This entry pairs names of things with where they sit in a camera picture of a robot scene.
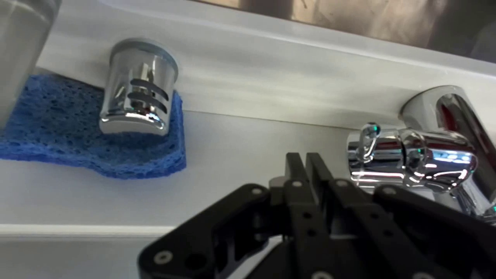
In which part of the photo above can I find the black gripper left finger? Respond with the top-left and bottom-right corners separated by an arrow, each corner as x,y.
137,150 -> 320,279

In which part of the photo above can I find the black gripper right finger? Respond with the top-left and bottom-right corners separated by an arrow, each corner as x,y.
306,151 -> 496,279

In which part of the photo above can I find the chrome faucet lever handle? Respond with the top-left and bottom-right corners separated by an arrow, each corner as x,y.
346,120 -> 481,193

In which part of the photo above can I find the tall chrome gooseneck faucet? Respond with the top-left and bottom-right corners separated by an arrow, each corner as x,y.
399,83 -> 496,224

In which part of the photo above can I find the chrome slotted air gap cap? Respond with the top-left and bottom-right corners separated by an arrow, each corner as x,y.
98,37 -> 182,138

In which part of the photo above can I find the blue sponge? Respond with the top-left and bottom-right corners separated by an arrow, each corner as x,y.
0,72 -> 188,179

